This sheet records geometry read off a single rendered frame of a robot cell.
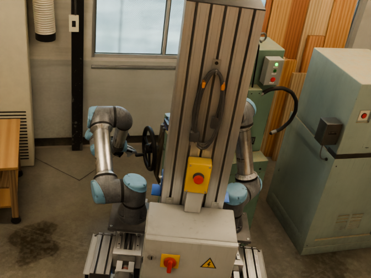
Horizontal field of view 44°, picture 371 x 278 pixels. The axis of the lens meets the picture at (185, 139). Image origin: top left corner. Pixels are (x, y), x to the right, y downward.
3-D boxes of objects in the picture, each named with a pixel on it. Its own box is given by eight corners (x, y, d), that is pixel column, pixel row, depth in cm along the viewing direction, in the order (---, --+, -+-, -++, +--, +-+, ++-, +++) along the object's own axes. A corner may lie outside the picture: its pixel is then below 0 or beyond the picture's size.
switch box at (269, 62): (259, 81, 273) (264, 55, 264) (273, 80, 276) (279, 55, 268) (263, 85, 268) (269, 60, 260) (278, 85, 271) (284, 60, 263)
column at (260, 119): (217, 135, 315) (237, 35, 277) (246, 133, 322) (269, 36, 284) (229, 153, 297) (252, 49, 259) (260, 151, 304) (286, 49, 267)
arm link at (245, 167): (231, 202, 237) (220, 102, 218) (245, 190, 248) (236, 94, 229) (250, 207, 230) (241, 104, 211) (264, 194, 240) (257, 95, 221)
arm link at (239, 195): (215, 209, 228) (219, 188, 221) (229, 197, 238) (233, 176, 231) (234, 220, 223) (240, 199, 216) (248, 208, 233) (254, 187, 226)
